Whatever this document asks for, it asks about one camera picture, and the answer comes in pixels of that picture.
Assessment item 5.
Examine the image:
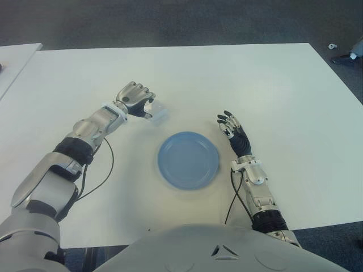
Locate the grey robot torso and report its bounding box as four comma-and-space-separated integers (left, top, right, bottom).
93, 223, 363, 272

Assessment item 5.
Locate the dark shoe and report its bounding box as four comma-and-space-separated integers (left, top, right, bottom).
331, 54, 355, 65

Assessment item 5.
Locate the blue plate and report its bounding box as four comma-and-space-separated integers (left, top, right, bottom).
157, 130, 221, 190

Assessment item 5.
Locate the grey trouser leg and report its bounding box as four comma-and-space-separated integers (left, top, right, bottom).
350, 38, 363, 60

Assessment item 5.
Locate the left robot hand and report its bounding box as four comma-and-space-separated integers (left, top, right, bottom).
115, 81, 156, 119

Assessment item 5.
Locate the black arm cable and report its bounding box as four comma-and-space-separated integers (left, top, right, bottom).
225, 168, 256, 224
76, 137, 115, 201

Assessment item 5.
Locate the white charger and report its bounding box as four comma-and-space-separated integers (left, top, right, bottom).
144, 101, 168, 124

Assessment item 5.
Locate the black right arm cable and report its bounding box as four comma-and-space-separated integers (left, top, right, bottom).
225, 168, 256, 224

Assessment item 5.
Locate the white side table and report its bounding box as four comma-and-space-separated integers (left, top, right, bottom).
0, 42, 43, 100

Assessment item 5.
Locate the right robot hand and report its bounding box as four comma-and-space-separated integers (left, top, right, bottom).
217, 110, 254, 156

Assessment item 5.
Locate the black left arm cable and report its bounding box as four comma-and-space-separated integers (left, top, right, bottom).
76, 137, 115, 201

